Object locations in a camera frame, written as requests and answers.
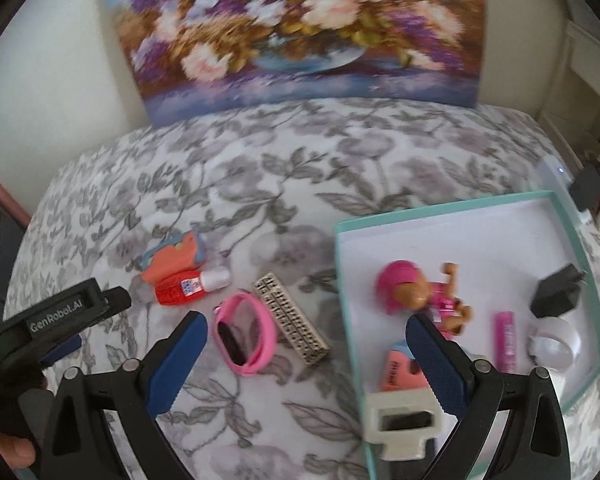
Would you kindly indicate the white hair claw clip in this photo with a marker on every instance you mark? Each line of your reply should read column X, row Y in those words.
column 405, row 442

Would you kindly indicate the purple lip balm tube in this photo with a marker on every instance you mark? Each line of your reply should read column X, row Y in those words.
column 506, row 342

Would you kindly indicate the black charger adapter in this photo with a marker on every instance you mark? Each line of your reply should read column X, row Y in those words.
column 555, row 292

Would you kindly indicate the teal cardboard box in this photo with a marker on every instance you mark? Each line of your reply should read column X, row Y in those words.
column 360, row 260

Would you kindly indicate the floral bed sheet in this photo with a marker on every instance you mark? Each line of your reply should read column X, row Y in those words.
column 230, row 185

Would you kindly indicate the red sanitizer bottle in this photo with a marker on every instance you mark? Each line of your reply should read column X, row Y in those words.
column 177, row 290

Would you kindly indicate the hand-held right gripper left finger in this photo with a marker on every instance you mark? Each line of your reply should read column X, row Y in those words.
column 175, row 365

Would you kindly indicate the white furniture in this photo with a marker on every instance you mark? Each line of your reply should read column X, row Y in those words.
column 592, row 75

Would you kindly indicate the small orange blue toy case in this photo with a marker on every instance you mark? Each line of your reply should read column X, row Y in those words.
column 175, row 257

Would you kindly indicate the gold hair barrette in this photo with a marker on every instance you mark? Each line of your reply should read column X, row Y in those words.
column 292, row 320

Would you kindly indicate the person's left hand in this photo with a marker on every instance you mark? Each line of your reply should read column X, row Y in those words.
column 12, row 452

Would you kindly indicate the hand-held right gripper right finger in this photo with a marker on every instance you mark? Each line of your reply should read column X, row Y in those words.
column 437, row 365

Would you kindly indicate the pink furniture edge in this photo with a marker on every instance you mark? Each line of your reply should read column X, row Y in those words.
column 2, row 190

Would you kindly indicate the white box with light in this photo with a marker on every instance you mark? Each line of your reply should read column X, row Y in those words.
column 555, row 175

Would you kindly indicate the floral painting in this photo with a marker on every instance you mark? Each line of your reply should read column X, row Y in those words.
column 290, row 35

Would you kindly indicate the black device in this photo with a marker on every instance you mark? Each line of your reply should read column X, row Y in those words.
column 587, row 185

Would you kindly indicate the large orange blue toy case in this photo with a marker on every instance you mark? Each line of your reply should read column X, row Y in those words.
column 397, row 370

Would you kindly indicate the pink puppy figurine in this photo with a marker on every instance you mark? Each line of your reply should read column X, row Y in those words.
column 405, row 285

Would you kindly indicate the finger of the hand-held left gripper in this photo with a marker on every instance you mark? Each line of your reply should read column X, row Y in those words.
column 60, row 352
column 112, row 305

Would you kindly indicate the white wristband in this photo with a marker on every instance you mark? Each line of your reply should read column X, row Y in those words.
column 555, row 345

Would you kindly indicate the pink wristband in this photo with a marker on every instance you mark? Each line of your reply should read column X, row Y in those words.
column 262, row 325

